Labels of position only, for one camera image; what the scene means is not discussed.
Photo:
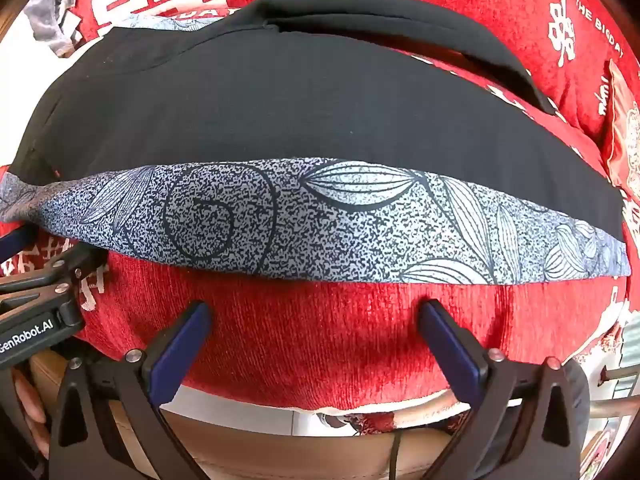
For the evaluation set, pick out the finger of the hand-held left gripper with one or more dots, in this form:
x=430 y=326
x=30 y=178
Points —
x=17 y=245
x=65 y=270

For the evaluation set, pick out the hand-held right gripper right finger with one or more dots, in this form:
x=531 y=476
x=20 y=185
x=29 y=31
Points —
x=450 y=355

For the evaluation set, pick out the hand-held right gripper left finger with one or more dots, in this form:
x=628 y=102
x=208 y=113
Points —
x=186 y=349

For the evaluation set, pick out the black pants with patterned waistband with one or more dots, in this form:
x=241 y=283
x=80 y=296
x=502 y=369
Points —
x=300 y=110

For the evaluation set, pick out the person's left hand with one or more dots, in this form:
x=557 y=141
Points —
x=32 y=410

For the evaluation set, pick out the red printed blanket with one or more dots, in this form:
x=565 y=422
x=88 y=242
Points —
x=325 y=345

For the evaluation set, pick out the white cloth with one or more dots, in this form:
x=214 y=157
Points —
x=30 y=90

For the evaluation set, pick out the grey cloth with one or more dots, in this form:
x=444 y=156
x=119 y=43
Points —
x=50 y=15

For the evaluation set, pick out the red patterned cushion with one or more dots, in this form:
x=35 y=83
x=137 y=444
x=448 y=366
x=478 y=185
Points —
x=625 y=125

